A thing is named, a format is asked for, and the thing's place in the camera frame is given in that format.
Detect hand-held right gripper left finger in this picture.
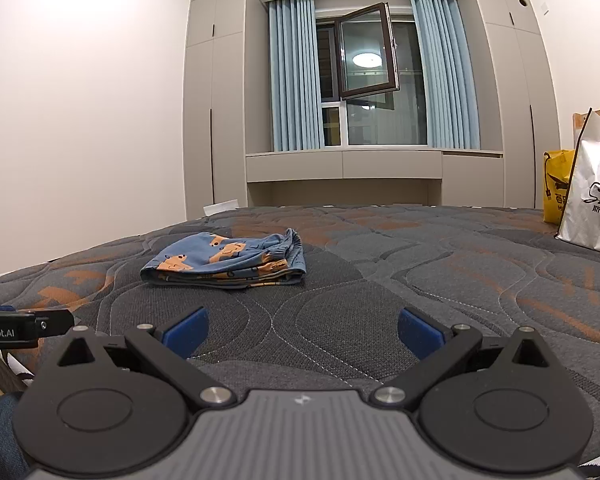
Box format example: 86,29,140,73
55,305,234,408

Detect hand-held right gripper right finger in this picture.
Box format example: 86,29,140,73
370,305,549,408

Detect blue printed pants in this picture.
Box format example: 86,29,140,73
140,228,307,288

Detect grey orange quilted mattress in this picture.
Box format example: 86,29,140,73
0,204,600,480

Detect person's leg in jeans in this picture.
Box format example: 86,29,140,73
0,392,33,480

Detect white flat box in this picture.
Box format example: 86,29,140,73
203,201,239,217

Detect beige window seat cabinet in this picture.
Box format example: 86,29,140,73
245,147,443,207

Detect yellow bag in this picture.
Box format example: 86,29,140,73
543,149,577,226

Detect tall beige wardrobe cabinet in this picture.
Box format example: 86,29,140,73
184,0,248,220
467,0,562,211

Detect white tote bag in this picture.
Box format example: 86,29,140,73
555,108,600,256

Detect light blue curtain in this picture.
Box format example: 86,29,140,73
409,0,481,151
267,0,326,152

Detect dark framed window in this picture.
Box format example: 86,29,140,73
315,2,428,147

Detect padded headboard wooden frame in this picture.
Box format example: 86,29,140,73
572,105,600,151

